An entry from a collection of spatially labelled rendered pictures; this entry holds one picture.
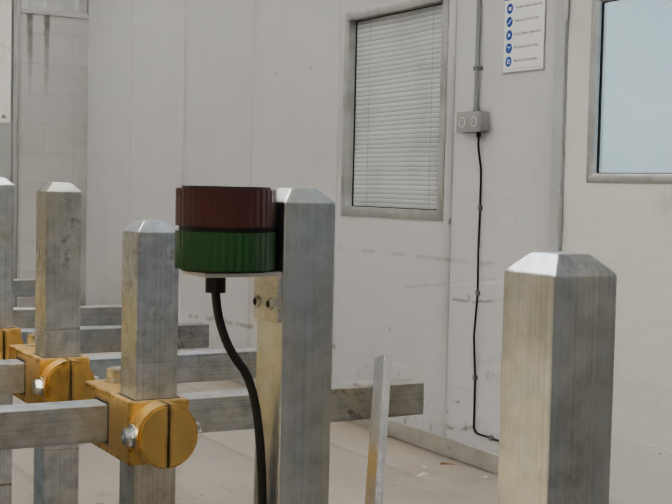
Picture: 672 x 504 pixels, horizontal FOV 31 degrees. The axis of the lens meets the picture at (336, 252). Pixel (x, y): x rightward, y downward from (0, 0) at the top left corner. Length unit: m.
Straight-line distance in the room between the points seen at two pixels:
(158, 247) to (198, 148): 6.71
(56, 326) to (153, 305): 0.25
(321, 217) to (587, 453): 0.27
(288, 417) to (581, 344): 0.26
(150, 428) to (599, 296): 0.49
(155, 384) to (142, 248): 0.11
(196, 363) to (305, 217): 0.59
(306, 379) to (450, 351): 4.52
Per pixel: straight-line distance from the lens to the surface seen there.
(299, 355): 0.74
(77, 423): 1.01
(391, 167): 5.72
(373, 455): 0.82
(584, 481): 0.55
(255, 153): 6.92
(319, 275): 0.74
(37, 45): 9.68
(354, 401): 1.11
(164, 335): 0.97
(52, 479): 1.23
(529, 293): 0.53
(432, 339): 5.37
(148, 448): 0.95
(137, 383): 0.97
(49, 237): 1.20
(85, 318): 1.79
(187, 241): 0.71
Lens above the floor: 1.14
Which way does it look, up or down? 3 degrees down
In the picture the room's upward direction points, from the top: 1 degrees clockwise
